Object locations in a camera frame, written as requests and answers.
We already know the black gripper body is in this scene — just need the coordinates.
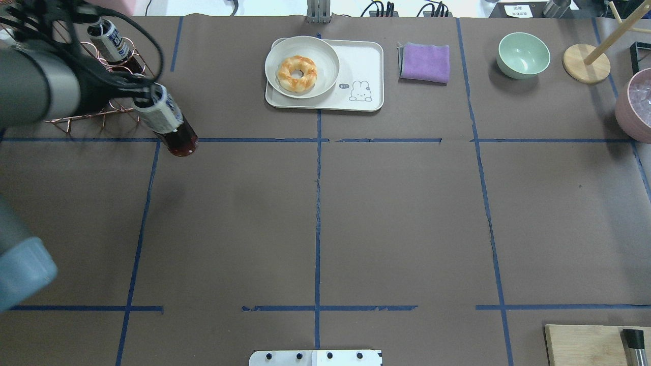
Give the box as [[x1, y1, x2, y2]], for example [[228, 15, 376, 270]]
[[86, 61, 153, 107]]

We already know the tea bottle white cap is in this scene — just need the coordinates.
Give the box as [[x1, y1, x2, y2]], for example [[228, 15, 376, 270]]
[[132, 83, 198, 157]]

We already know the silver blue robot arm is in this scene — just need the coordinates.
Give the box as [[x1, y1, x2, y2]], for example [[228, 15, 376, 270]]
[[1, 1, 164, 311]]

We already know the beige rabbit tray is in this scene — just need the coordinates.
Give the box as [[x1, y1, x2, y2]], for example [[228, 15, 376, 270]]
[[264, 36, 384, 113]]

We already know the black glass holder tray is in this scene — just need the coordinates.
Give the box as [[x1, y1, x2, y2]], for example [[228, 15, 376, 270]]
[[629, 42, 650, 74]]

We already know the white round plate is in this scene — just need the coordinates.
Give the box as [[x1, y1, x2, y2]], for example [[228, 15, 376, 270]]
[[263, 36, 340, 99]]

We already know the purple folded cloth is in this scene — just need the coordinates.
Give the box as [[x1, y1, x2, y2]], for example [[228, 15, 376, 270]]
[[398, 43, 450, 85]]

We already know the mint green bowl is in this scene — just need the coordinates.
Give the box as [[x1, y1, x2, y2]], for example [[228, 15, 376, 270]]
[[496, 32, 551, 80]]

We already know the black scale with cup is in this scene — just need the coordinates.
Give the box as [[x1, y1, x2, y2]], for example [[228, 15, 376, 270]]
[[488, 1, 593, 19]]

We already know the wooden mug tree stand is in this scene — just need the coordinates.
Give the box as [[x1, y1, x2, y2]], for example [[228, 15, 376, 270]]
[[562, 1, 650, 85]]

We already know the pink bowl of ice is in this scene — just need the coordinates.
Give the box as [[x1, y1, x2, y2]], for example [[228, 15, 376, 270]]
[[614, 68, 651, 144]]

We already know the bamboo cutting board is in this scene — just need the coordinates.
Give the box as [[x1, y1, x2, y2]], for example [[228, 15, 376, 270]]
[[544, 324, 650, 365]]

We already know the black steel knife sharpener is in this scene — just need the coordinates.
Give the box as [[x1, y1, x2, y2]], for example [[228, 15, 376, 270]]
[[622, 328, 649, 365]]

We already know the black braided cable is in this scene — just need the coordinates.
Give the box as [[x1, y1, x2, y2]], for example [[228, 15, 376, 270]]
[[0, 0, 164, 102]]

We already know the glazed ring pastry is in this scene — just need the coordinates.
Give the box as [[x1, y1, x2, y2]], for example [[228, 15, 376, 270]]
[[276, 55, 318, 94]]

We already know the aluminium frame post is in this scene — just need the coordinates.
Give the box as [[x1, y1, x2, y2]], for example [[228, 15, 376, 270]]
[[306, 0, 332, 24]]

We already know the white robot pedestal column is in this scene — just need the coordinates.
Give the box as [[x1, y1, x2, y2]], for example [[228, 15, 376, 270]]
[[248, 349, 383, 365]]

